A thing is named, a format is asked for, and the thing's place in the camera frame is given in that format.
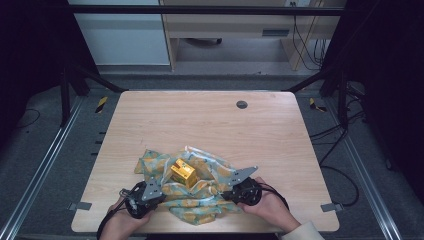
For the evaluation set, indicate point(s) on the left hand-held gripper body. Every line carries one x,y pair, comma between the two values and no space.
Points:
145,200

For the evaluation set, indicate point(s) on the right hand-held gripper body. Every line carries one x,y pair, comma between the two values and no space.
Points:
246,191

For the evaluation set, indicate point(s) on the teal cloth with orange print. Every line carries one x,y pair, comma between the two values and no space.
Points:
200,203

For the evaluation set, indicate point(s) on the small yellow box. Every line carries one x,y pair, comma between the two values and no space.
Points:
183,174

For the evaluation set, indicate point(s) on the person's right hand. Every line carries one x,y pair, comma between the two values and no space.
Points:
271,208

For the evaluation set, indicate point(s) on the person's left hand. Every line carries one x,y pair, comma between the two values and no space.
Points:
121,225

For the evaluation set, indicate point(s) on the yellow and black tape strip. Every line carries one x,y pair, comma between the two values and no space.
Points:
101,104

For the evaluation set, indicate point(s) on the black metal stand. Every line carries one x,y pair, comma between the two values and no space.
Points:
342,100
65,100

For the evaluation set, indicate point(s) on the white cabinet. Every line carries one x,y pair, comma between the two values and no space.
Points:
123,36

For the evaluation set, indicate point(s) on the black curtain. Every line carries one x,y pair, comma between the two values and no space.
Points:
393,83
30,50

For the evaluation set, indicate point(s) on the grey metal table bracket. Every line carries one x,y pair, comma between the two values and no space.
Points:
78,206
331,207

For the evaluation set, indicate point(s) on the aluminium floor rail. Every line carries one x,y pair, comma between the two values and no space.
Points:
36,176
370,186

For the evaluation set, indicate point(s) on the black horizontal frame bar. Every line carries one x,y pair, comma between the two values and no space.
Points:
200,10

